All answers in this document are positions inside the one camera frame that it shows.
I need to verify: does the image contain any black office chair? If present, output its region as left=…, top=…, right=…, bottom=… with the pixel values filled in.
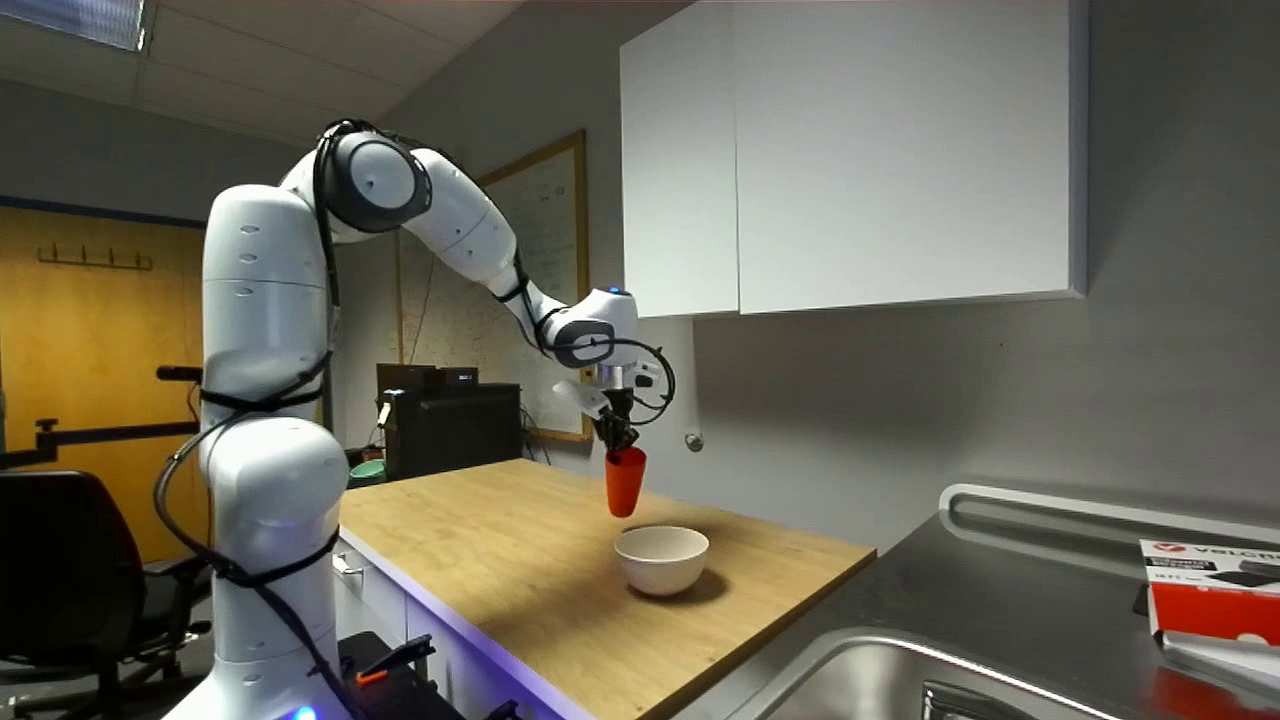
left=0, top=469, right=208, bottom=689

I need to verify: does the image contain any yellow wooden door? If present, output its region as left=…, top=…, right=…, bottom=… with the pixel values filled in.
left=0, top=198, right=215, bottom=569

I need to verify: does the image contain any black equipment box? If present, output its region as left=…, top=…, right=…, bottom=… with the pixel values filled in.
left=371, top=361, right=523, bottom=483

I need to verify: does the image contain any white ceramic bowl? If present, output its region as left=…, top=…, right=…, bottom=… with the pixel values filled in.
left=612, top=521, right=714, bottom=602

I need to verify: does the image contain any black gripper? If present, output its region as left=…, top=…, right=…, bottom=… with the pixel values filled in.
left=590, top=381, right=647, bottom=466

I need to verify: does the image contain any black robot base clamp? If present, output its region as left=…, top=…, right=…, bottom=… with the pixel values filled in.
left=337, top=631, right=471, bottom=720

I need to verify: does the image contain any red plastic cup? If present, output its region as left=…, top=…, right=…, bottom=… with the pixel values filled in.
left=599, top=446, right=651, bottom=525

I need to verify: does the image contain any stainless steel sink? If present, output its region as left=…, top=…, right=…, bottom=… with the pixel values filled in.
left=739, top=629, right=1166, bottom=720

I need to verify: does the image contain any wall coat hook rail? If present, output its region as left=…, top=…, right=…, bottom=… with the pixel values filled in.
left=33, top=240, right=158, bottom=277

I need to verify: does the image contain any red and white box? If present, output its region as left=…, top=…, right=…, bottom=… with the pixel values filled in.
left=1137, top=532, right=1280, bottom=673

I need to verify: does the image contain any wood framed whiteboard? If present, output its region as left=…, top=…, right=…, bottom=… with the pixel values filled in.
left=475, top=130, right=597, bottom=453

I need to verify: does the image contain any white wall cabinet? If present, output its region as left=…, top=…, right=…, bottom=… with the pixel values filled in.
left=614, top=0, right=1090, bottom=326

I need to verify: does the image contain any ceiling light panel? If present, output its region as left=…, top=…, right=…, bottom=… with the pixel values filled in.
left=0, top=0, right=153, bottom=58

